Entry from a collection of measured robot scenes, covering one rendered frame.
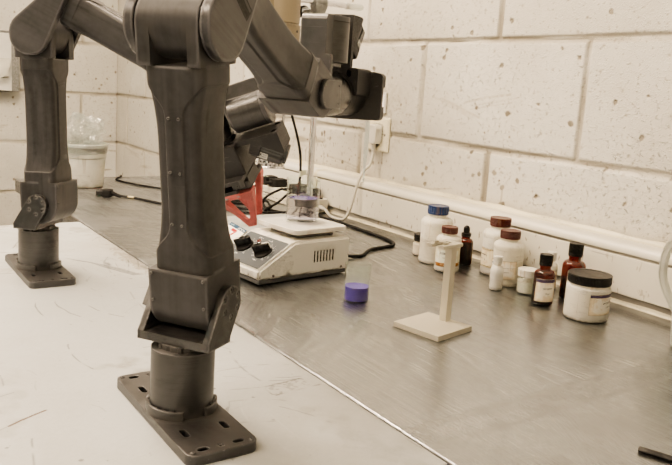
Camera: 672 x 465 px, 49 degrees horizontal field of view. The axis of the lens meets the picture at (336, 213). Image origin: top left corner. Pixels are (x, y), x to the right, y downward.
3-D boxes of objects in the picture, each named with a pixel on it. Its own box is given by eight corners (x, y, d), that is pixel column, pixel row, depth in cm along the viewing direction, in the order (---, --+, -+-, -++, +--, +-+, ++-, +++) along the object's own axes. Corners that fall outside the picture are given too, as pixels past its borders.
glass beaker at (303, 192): (277, 221, 135) (279, 175, 134) (305, 219, 139) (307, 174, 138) (300, 228, 130) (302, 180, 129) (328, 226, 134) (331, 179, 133)
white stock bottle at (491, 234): (505, 269, 146) (511, 215, 144) (516, 278, 140) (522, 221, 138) (475, 268, 145) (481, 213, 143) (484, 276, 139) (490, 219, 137)
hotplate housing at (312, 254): (258, 287, 122) (260, 240, 121) (215, 269, 132) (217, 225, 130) (357, 272, 136) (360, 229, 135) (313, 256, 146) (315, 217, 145)
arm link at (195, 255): (187, 307, 79) (174, -12, 70) (242, 319, 77) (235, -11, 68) (150, 331, 73) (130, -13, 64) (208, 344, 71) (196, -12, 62)
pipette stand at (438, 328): (437, 342, 101) (446, 250, 99) (393, 326, 106) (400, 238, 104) (471, 331, 107) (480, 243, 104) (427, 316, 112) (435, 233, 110)
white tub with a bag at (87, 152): (71, 181, 224) (71, 109, 220) (116, 184, 222) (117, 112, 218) (47, 186, 210) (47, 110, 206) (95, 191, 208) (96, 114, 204)
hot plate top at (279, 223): (295, 235, 126) (295, 230, 126) (255, 223, 135) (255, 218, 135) (348, 230, 134) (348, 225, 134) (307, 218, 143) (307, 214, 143)
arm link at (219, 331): (166, 268, 77) (132, 280, 72) (241, 282, 74) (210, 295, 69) (165, 326, 78) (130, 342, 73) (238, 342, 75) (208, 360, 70)
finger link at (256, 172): (279, 203, 125) (258, 155, 120) (269, 226, 119) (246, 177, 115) (243, 211, 127) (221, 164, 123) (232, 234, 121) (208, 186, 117)
